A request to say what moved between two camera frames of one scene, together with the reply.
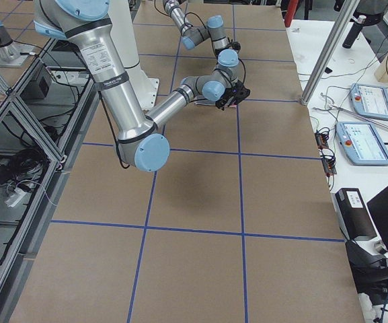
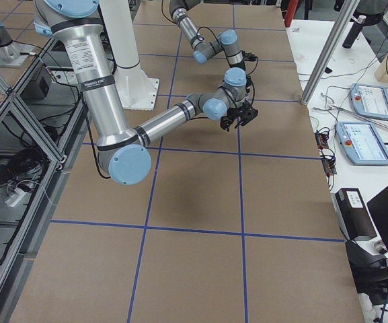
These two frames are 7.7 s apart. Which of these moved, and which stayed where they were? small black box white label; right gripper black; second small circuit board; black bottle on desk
Moved: right gripper black
Stayed: black bottle on desk; second small circuit board; small black box white label
